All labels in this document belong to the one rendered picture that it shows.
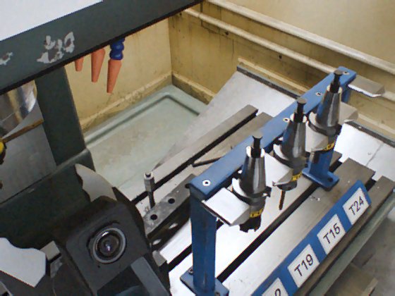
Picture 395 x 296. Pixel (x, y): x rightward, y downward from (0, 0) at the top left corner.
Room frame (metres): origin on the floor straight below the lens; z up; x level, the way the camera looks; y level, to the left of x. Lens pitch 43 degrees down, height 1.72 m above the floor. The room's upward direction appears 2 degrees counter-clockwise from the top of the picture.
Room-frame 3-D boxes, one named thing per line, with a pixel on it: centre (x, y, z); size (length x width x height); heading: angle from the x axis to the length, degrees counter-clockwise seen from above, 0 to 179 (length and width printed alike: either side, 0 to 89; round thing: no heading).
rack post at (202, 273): (0.44, -0.01, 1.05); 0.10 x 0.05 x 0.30; 44
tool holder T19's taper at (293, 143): (0.52, -0.17, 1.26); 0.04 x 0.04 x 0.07
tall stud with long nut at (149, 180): (0.65, 0.11, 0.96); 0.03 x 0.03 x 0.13
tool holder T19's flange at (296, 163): (0.52, -0.17, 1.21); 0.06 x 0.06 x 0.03
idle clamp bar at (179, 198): (0.60, 0.08, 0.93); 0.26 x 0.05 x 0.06; 139
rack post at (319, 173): (0.75, -0.33, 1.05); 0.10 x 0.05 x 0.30; 44
